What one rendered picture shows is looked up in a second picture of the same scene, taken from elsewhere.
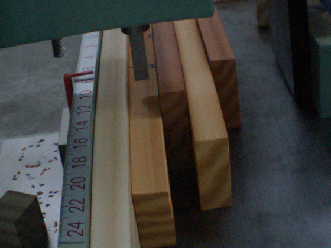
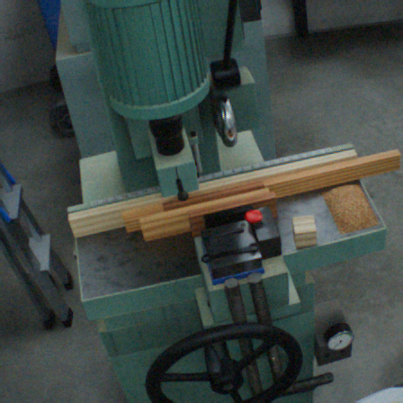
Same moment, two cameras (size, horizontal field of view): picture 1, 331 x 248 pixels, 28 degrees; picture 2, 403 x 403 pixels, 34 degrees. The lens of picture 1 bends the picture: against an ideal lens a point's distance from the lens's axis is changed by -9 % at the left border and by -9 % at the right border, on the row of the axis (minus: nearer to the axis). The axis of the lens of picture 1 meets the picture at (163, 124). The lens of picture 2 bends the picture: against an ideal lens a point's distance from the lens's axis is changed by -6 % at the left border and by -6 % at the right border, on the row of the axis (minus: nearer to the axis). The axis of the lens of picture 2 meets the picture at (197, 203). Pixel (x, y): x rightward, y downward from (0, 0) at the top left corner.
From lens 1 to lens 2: 1.29 m
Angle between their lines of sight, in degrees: 68
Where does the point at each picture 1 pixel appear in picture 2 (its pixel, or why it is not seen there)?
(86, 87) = not seen: hidden behind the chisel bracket
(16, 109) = not seen: outside the picture
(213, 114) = (153, 219)
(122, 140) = (140, 202)
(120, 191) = (115, 208)
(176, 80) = (170, 205)
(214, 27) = (219, 207)
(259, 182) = (156, 246)
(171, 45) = (200, 199)
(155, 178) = (129, 214)
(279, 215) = (138, 253)
